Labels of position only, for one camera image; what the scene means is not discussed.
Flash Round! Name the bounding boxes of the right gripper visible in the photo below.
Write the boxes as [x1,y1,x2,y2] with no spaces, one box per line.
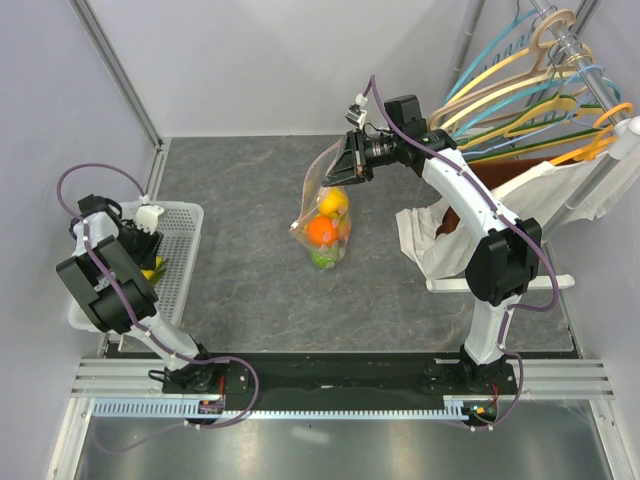
[323,128,403,188]

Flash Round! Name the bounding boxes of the yellow pear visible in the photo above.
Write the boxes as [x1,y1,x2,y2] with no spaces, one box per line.
[318,187,349,216]

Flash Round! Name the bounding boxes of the yellow banana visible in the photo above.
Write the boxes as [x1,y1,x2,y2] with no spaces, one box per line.
[141,256,166,285]

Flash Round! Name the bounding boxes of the clear zip top bag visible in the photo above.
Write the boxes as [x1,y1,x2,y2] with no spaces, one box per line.
[289,140,352,269]

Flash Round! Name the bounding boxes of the orange fruit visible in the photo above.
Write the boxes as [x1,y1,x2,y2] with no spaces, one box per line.
[305,215,339,247]

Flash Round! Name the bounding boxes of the green custard apple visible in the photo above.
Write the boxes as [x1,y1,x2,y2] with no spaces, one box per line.
[310,249,341,269]

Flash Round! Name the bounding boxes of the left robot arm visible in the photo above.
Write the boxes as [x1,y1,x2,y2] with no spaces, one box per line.
[56,194,220,393]

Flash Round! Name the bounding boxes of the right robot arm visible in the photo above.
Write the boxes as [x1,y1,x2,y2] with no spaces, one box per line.
[322,94,542,394]

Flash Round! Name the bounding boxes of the brown box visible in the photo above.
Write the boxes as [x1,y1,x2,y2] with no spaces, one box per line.
[435,157,549,237]

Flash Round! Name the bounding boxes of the teal hanger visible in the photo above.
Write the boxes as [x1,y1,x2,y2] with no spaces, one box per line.
[442,7,614,154]

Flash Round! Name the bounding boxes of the green hanger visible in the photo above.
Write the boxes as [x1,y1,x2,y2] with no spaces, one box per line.
[456,95,604,160]

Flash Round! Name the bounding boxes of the yellow hanger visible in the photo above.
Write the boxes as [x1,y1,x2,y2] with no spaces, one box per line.
[458,95,577,150]

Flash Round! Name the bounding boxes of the white cloth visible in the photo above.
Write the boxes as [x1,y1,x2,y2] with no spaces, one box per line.
[396,151,639,280]

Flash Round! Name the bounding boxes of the beige wooden hanger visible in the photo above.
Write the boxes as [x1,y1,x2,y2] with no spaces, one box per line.
[427,9,576,133]

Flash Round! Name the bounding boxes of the orange hanger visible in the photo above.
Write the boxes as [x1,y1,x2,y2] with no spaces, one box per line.
[549,102,633,166]

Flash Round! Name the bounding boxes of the light blue hanger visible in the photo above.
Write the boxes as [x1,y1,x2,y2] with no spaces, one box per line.
[453,64,632,162]

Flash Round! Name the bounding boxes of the white clothes rack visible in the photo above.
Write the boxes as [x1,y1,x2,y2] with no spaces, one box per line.
[424,0,640,296]

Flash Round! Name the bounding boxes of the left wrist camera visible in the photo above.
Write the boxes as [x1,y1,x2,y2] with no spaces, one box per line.
[134,195,165,234]

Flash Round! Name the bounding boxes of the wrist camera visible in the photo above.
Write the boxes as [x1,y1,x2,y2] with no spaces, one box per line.
[345,94,368,129]
[134,195,165,234]

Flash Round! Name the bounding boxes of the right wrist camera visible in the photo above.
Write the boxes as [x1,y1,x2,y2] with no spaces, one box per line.
[345,94,368,129]

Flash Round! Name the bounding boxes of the white cable duct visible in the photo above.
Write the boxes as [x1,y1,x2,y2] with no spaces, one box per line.
[93,397,488,421]

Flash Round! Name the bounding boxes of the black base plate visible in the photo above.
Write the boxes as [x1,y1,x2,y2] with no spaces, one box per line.
[149,353,518,413]

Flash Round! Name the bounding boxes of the aluminium frame post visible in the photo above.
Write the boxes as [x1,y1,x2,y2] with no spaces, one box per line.
[69,0,164,150]

